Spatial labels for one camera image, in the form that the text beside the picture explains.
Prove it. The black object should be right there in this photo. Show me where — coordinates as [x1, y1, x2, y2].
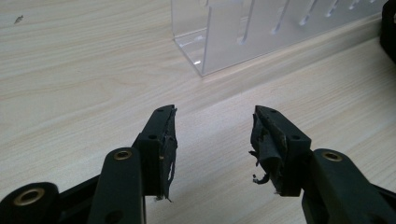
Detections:
[379, 0, 396, 62]

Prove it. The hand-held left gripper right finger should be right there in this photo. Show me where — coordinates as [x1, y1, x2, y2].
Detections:
[248, 105, 396, 224]

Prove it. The clear acrylic slotted rack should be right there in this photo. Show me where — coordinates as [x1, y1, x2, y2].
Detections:
[170, 0, 390, 77]

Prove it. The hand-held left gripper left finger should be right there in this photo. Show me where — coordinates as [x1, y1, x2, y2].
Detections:
[87, 104, 178, 224]

